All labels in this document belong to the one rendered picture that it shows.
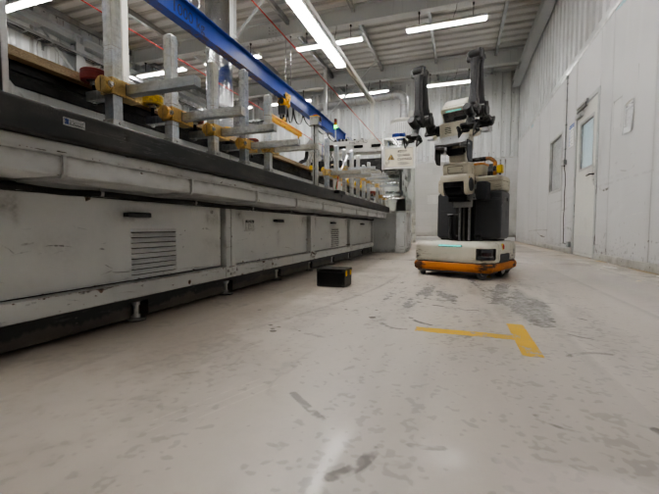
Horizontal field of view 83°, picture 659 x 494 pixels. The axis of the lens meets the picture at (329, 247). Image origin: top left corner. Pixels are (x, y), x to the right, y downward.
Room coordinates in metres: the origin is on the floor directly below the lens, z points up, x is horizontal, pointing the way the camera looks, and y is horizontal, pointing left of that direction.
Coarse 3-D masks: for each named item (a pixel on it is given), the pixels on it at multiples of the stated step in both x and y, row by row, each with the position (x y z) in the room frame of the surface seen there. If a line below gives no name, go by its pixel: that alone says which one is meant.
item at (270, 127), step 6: (240, 126) 1.64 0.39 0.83; (246, 126) 1.63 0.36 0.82; (252, 126) 1.62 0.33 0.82; (258, 126) 1.61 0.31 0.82; (264, 126) 1.60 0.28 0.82; (270, 126) 1.59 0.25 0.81; (276, 126) 1.60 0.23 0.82; (192, 132) 1.72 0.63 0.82; (198, 132) 1.71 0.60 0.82; (222, 132) 1.67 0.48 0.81; (228, 132) 1.66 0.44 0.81; (234, 132) 1.65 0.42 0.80; (240, 132) 1.64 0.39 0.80; (246, 132) 1.63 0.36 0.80; (252, 132) 1.62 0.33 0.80; (258, 132) 1.62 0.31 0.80; (264, 132) 1.62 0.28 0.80; (192, 138) 1.73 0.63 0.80; (198, 138) 1.73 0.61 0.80; (204, 138) 1.73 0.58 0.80
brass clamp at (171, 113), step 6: (162, 108) 1.38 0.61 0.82; (168, 108) 1.37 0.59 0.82; (174, 108) 1.40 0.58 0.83; (162, 114) 1.38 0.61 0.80; (168, 114) 1.37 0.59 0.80; (174, 114) 1.39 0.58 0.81; (180, 114) 1.43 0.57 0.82; (162, 120) 1.40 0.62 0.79; (168, 120) 1.39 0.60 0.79; (174, 120) 1.40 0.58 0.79; (180, 120) 1.43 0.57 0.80; (180, 126) 1.49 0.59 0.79; (186, 126) 1.49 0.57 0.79; (192, 126) 1.49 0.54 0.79
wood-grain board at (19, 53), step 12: (12, 48) 1.07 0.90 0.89; (24, 60) 1.10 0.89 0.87; (36, 60) 1.13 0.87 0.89; (48, 60) 1.16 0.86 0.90; (48, 72) 1.18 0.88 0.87; (60, 72) 1.20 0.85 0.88; (72, 72) 1.23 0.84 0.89; (84, 84) 1.29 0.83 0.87; (144, 108) 1.53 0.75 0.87; (276, 156) 2.58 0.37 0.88; (300, 168) 3.05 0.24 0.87
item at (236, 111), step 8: (192, 112) 1.42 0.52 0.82; (200, 112) 1.41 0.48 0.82; (208, 112) 1.39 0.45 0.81; (216, 112) 1.38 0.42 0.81; (224, 112) 1.37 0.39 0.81; (232, 112) 1.36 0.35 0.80; (240, 112) 1.35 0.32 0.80; (152, 120) 1.48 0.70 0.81; (160, 120) 1.47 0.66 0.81; (184, 120) 1.43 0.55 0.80; (192, 120) 1.43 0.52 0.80; (200, 120) 1.43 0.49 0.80; (208, 120) 1.43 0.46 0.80
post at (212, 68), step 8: (208, 64) 1.64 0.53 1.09; (216, 64) 1.65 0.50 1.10; (208, 72) 1.64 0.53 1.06; (216, 72) 1.65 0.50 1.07; (208, 80) 1.64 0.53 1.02; (216, 80) 1.65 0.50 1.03; (208, 88) 1.64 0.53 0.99; (216, 88) 1.65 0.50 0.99; (208, 96) 1.64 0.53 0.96; (216, 96) 1.65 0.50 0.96; (208, 104) 1.64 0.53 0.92; (216, 104) 1.65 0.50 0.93; (216, 120) 1.65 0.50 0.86; (208, 136) 1.64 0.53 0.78; (216, 136) 1.65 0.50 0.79; (208, 144) 1.64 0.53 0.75; (216, 144) 1.65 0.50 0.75
